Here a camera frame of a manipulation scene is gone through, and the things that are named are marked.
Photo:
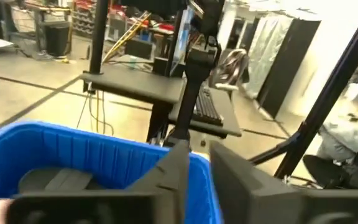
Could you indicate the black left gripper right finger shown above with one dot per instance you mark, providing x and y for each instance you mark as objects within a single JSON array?
[{"x": 244, "y": 199}]

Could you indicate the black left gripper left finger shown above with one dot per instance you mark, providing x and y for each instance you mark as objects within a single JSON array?
[{"x": 169, "y": 186}]

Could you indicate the black rubber slide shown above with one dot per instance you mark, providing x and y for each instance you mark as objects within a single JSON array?
[{"x": 61, "y": 180}]

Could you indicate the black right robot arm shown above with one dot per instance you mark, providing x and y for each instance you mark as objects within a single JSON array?
[{"x": 191, "y": 93}]

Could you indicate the blue plastic bin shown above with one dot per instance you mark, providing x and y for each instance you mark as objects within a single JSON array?
[{"x": 73, "y": 149}]

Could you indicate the black trash bin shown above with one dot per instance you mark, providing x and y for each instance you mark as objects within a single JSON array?
[{"x": 56, "y": 39}]

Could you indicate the dark grey keyboard shelf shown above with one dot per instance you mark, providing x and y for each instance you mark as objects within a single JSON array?
[{"x": 228, "y": 118}]

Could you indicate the black computer keyboard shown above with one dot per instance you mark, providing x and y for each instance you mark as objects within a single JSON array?
[{"x": 207, "y": 109}]

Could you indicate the dark grey computer desk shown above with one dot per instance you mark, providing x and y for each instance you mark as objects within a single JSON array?
[{"x": 135, "y": 84}]

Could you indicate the person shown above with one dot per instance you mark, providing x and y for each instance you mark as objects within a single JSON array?
[{"x": 343, "y": 133}]

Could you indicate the black office chair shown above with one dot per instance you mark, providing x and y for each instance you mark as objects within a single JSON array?
[{"x": 232, "y": 67}]

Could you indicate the tall black cabinet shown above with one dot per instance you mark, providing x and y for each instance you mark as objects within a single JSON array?
[{"x": 291, "y": 62}]

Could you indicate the flat computer monitor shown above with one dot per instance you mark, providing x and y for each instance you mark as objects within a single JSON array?
[{"x": 182, "y": 40}]

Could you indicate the plastic covered rack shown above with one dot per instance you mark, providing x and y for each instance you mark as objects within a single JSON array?
[{"x": 269, "y": 46}]

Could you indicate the yellow slanted bar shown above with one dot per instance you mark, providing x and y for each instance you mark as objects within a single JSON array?
[{"x": 126, "y": 37}]

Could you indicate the black round pole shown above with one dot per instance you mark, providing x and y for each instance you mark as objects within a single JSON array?
[{"x": 99, "y": 37}]

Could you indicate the shelf with red bins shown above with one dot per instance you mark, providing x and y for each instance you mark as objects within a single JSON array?
[{"x": 84, "y": 18}]

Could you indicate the black aluminium table frame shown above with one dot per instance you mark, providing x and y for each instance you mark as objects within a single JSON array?
[{"x": 331, "y": 90}]

